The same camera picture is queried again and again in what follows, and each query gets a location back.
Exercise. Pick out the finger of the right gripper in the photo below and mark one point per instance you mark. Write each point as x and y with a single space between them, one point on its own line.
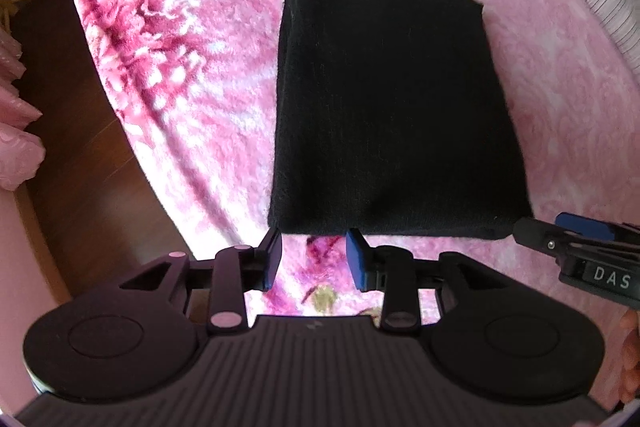
596 229
555 241

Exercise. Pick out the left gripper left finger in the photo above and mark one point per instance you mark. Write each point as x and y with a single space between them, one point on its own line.
268 255

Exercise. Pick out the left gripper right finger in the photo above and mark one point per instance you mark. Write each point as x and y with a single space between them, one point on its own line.
363 262

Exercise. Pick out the black garment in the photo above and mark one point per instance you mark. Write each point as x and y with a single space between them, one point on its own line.
391 119

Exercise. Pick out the pink curtain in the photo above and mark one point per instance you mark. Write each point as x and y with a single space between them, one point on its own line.
21 152

